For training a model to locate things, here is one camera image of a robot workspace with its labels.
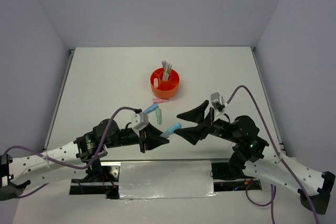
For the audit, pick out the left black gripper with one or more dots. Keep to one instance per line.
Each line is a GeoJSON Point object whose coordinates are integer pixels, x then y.
{"type": "Point", "coordinates": [153, 139]}

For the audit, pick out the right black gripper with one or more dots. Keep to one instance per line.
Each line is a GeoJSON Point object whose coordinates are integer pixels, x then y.
{"type": "Point", "coordinates": [191, 134]}

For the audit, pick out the blue highlighter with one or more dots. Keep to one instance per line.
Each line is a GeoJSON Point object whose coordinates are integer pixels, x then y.
{"type": "Point", "coordinates": [171, 130]}
{"type": "Point", "coordinates": [151, 109]}

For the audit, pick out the green highlighter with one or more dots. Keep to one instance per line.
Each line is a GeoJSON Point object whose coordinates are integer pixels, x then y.
{"type": "Point", "coordinates": [158, 114]}

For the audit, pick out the pink stapler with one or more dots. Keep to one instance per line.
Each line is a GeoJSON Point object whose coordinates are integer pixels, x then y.
{"type": "Point", "coordinates": [155, 82]}

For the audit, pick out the grey white thin pen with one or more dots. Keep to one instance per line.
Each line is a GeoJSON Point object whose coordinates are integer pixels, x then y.
{"type": "Point", "coordinates": [164, 73]}

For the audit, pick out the blue striped thin pen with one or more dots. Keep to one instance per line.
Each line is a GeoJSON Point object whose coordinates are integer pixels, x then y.
{"type": "Point", "coordinates": [168, 71]}

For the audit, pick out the pink purple highlighter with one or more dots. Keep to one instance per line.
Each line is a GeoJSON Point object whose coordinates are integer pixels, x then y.
{"type": "Point", "coordinates": [165, 65]}

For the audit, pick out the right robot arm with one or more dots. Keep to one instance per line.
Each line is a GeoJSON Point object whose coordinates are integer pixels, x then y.
{"type": "Point", "coordinates": [255, 157]}

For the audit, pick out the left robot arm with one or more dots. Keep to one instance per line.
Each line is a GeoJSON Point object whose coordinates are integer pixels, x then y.
{"type": "Point", "coordinates": [78, 160]}

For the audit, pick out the orange round divided organizer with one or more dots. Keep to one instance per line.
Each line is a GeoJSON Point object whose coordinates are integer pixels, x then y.
{"type": "Point", "coordinates": [166, 89]}

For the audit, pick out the silver foil cover plate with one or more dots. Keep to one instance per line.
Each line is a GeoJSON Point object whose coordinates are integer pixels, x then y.
{"type": "Point", "coordinates": [165, 180]}

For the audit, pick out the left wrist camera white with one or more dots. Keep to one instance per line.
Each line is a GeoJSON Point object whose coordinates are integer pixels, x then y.
{"type": "Point", "coordinates": [139, 121]}

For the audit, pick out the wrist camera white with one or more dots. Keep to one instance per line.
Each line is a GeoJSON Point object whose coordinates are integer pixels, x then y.
{"type": "Point", "coordinates": [218, 104]}
{"type": "Point", "coordinates": [139, 121]}

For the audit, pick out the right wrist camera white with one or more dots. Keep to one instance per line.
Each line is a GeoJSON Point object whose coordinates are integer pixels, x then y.
{"type": "Point", "coordinates": [218, 104]}

